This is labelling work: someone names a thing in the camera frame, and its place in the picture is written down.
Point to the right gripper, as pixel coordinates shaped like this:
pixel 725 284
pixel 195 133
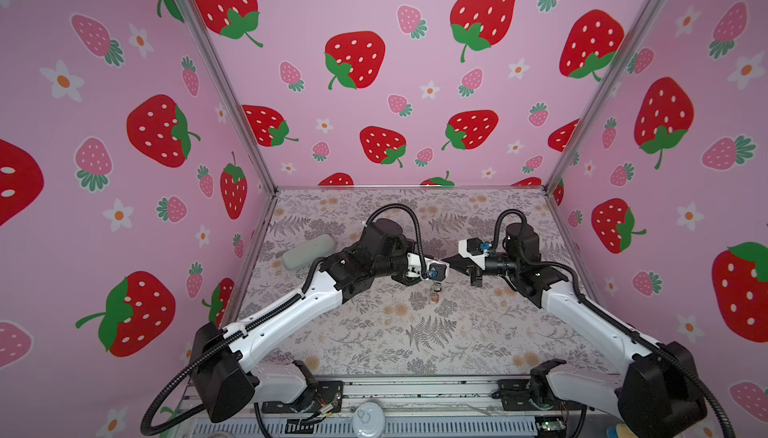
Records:
pixel 460 262

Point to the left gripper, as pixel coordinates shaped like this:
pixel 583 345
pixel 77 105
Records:
pixel 403 280

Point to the keyring with strap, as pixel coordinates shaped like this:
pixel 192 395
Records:
pixel 435 291

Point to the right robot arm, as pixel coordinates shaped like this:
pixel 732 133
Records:
pixel 657 392

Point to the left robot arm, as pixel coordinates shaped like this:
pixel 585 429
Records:
pixel 226 367

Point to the grey-green oblong object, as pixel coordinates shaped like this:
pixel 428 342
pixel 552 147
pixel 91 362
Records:
pixel 304 254

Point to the white round knob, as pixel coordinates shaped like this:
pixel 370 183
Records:
pixel 369 421

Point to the aluminium front rail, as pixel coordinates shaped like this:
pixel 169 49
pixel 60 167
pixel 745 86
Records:
pixel 430 394

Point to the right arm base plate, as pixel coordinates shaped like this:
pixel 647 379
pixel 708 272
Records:
pixel 515 395

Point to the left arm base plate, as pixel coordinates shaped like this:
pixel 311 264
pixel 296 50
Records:
pixel 313 399

